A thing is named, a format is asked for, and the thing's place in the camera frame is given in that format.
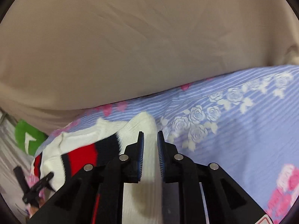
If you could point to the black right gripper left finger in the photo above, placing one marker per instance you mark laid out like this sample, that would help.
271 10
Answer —
94 178

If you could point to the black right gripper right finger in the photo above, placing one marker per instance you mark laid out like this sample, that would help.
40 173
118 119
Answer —
196 193

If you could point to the white red navy knit sweater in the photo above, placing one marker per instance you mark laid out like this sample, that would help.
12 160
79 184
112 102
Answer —
142 201

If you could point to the silver satin curtain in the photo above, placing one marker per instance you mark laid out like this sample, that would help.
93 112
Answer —
12 156

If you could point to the green plush pillow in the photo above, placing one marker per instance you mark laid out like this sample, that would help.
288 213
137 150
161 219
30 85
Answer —
28 138

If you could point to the floral pink purple bed sheet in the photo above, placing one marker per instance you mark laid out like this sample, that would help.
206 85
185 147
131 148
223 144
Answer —
246 121

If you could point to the beige curtain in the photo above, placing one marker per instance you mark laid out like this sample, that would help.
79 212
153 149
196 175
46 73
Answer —
59 57

